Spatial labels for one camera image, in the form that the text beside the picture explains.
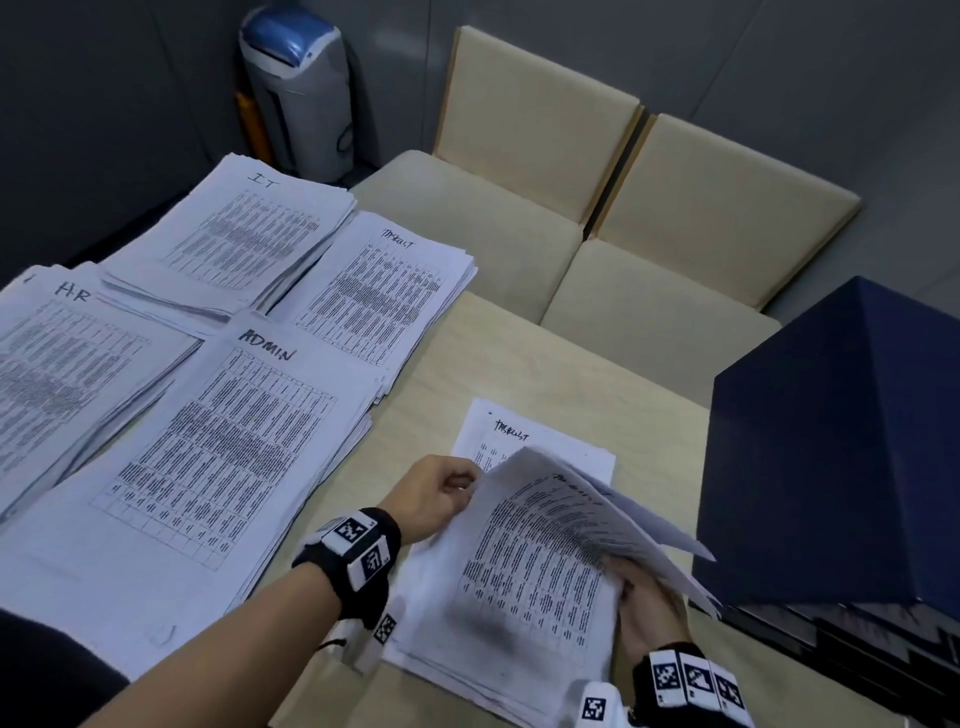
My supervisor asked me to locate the beige cushioned chair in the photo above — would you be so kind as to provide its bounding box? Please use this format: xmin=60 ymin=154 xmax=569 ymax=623
xmin=350 ymin=26 xmax=646 ymax=325
xmin=541 ymin=112 xmax=862 ymax=410

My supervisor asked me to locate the person's black sleeve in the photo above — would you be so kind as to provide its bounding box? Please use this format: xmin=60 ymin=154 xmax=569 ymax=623
xmin=0 ymin=608 xmax=130 ymax=728

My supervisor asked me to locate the person's left hand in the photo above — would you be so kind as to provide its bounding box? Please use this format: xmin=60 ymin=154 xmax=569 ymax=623
xmin=374 ymin=453 xmax=483 ymax=549

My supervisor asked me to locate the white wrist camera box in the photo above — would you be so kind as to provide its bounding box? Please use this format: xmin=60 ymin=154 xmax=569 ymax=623
xmin=577 ymin=680 xmax=631 ymax=728
xmin=329 ymin=596 xmax=403 ymax=676

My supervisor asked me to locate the person's left forearm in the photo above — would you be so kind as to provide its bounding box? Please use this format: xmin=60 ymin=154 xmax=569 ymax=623
xmin=82 ymin=562 xmax=343 ymax=728

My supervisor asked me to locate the person's right hand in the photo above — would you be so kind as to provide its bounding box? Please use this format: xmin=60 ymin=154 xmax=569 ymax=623
xmin=603 ymin=556 xmax=695 ymax=665

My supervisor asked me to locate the stack of printed paper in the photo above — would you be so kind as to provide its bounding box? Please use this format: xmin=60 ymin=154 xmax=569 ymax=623
xmin=382 ymin=397 xmax=721 ymax=728
xmin=101 ymin=153 xmax=358 ymax=320
xmin=0 ymin=262 xmax=205 ymax=523
xmin=268 ymin=209 xmax=479 ymax=406
xmin=0 ymin=311 xmax=385 ymax=682

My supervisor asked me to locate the black marker wristband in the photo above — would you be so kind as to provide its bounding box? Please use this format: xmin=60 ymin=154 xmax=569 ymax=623
xmin=633 ymin=641 xmax=755 ymax=728
xmin=290 ymin=507 xmax=403 ymax=630

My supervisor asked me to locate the orange bottle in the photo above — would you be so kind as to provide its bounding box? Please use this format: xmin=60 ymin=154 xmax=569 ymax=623
xmin=234 ymin=89 xmax=273 ymax=166

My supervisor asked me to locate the grey bin with blue lid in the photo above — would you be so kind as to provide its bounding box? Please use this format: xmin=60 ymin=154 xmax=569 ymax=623
xmin=238 ymin=5 xmax=355 ymax=185

